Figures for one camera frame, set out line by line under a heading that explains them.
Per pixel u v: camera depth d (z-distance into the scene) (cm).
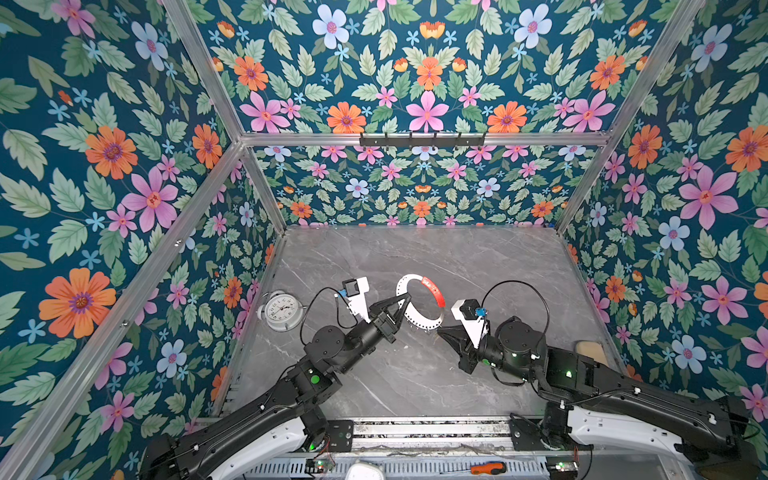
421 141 93
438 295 64
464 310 54
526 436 73
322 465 70
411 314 62
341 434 74
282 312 92
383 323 55
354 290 57
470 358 57
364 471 67
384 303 61
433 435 75
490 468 68
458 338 58
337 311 57
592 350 85
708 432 41
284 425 51
